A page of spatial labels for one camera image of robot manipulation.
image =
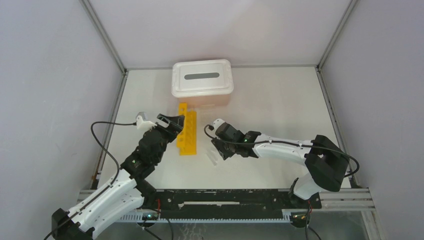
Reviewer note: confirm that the yellow test tube rack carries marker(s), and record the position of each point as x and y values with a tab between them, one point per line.
186	141

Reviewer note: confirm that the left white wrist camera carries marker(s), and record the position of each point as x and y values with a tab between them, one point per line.
142	123

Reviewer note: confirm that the pink plastic storage bin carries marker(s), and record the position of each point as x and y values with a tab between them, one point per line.
205	100

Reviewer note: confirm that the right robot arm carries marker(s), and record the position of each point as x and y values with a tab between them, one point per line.
325	162

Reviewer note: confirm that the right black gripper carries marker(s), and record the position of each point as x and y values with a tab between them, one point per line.
225	154

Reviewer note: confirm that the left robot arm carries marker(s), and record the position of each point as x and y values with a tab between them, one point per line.
126	190

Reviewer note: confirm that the clear tube left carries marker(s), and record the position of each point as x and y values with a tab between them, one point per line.
212	158

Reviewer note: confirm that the translucent white bin lid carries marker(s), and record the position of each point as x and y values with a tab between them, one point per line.
202	78

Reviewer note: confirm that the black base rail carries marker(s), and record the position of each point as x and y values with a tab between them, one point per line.
227	204

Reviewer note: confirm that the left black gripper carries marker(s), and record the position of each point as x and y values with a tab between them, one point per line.
174	123

